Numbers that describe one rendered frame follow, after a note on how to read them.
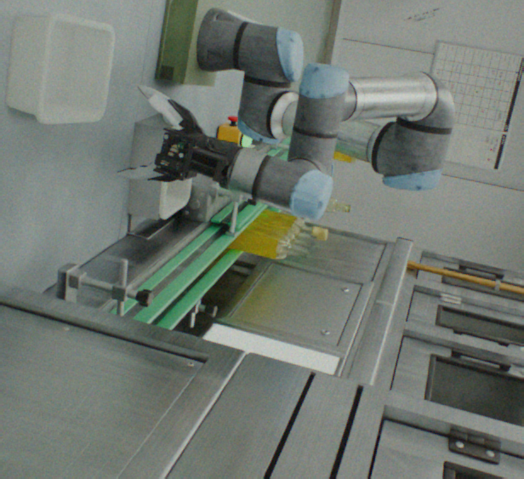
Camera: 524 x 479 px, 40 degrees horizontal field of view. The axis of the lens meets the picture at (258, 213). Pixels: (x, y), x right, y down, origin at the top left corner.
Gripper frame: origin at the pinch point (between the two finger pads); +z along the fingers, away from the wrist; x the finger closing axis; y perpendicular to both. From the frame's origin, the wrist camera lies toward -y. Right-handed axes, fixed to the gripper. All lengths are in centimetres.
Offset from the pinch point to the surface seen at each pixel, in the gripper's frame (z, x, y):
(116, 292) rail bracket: -5.7, 27.2, 2.2
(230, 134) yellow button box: 11, 13, -101
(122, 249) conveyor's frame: 10, 34, -35
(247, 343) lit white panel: -22, 48, -43
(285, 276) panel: -20, 44, -86
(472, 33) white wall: -44, -65, -655
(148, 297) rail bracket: -11.4, 26.1, 1.9
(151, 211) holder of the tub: 8, 26, -43
